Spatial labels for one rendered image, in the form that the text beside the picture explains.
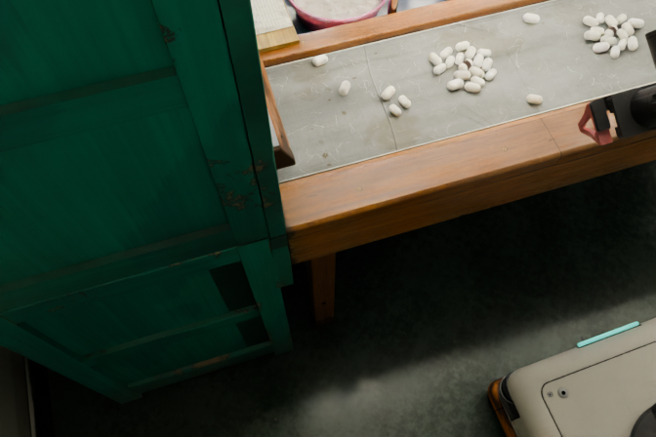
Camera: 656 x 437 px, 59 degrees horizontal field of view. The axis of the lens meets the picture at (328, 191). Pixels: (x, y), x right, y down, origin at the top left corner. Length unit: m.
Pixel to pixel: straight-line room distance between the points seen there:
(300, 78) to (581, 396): 1.03
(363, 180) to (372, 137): 0.13
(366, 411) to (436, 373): 0.24
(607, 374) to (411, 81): 0.88
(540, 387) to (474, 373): 0.31
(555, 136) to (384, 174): 0.37
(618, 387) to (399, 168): 0.82
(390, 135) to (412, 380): 0.84
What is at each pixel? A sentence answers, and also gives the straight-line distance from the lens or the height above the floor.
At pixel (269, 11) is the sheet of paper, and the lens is 1.42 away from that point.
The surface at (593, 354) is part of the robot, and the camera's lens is 1.67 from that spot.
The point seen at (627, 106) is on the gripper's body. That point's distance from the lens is 0.96.
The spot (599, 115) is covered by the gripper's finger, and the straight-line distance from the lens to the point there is 0.96.
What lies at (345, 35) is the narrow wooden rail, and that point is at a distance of 1.38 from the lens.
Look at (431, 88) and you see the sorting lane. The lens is 1.33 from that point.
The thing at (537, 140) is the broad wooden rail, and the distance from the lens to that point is 1.27.
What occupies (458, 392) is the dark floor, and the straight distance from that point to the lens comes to 1.83.
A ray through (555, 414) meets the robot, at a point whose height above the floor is 0.28.
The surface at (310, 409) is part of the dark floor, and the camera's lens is 1.78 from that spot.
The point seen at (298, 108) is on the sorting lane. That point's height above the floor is 0.74.
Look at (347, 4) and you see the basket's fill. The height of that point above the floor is 0.74.
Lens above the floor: 1.77
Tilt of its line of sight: 62 degrees down
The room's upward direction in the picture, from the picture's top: straight up
